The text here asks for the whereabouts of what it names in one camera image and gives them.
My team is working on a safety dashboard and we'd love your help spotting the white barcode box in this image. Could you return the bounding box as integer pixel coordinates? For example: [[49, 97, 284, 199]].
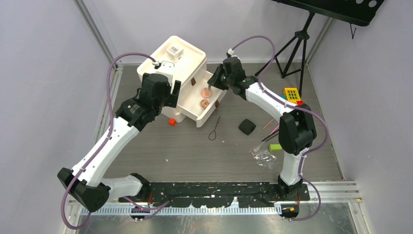
[[166, 46, 184, 62]]

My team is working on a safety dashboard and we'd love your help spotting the beige makeup sponge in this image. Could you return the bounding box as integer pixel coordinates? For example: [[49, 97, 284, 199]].
[[200, 99, 210, 109]]

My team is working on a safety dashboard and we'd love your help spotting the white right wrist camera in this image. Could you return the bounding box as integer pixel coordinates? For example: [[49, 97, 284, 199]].
[[226, 48, 235, 58]]

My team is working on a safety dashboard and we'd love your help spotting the pink powder puff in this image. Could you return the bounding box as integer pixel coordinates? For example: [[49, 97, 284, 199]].
[[201, 88, 213, 99]]

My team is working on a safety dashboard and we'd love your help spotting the yellow toy block house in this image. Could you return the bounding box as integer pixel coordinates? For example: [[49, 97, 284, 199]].
[[283, 87, 301, 104]]

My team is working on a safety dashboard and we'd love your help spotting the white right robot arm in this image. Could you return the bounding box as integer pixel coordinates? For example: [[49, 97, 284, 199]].
[[207, 57, 317, 200]]

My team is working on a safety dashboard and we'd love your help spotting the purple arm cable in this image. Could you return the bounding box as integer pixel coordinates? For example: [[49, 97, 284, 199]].
[[60, 52, 171, 231], [227, 35, 330, 222]]

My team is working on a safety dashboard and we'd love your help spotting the white drawer organizer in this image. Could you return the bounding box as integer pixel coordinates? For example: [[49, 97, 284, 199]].
[[136, 36, 226, 128]]

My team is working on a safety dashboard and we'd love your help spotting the black hair loop tool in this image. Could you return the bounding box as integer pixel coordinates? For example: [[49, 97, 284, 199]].
[[208, 116, 221, 141]]

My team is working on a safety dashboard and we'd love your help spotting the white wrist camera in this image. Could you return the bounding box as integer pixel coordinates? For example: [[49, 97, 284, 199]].
[[152, 61, 175, 84], [226, 48, 235, 58]]

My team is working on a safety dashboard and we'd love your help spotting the small orange red cube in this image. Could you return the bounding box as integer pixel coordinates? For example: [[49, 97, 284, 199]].
[[169, 118, 176, 126]]

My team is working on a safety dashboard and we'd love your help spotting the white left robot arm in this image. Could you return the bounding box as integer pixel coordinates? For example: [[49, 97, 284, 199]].
[[57, 73, 182, 213]]

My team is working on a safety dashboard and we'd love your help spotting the lime green block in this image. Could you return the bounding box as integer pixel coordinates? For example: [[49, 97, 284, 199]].
[[268, 144, 282, 152]]

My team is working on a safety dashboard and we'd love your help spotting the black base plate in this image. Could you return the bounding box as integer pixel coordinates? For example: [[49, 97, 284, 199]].
[[129, 182, 310, 208]]

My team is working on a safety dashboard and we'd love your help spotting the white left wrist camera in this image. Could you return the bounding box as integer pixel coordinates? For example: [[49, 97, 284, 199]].
[[152, 61, 175, 84]]

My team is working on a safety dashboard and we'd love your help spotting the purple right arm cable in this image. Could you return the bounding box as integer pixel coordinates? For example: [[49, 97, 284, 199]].
[[227, 35, 330, 222]]

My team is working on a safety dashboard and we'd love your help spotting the clear plastic bag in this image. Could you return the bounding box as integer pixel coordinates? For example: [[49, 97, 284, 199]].
[[249, 142, 277, 169]]

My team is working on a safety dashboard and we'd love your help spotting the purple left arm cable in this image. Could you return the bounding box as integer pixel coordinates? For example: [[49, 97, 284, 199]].
[[60, 52, 171, 231]]

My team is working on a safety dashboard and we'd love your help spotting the black music stand tray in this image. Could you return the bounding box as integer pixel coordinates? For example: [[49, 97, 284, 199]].
[[277, 0, 384, 27]]

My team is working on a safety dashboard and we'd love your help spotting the black compact case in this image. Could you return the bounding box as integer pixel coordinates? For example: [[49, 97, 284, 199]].
[[238, 119, 256, 136]]

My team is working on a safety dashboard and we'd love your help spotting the black makeup pencil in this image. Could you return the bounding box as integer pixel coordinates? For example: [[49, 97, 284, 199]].
[[262, 133, 279, 142]]

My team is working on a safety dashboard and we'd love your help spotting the black tripod stand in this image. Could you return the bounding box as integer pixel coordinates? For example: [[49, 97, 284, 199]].
[[254, 11, 316, 98]]

